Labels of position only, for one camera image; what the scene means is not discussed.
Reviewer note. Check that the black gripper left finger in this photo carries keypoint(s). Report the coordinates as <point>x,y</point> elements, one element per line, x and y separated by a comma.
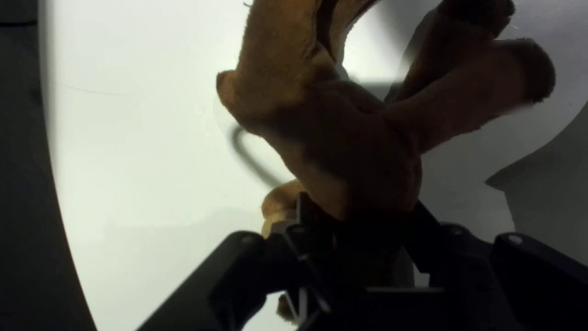
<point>258,281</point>

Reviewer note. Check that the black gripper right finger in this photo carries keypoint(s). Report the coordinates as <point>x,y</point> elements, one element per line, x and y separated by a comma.
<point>502,287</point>

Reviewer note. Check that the brown plush moose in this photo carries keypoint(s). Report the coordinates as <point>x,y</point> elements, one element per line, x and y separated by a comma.
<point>368,121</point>

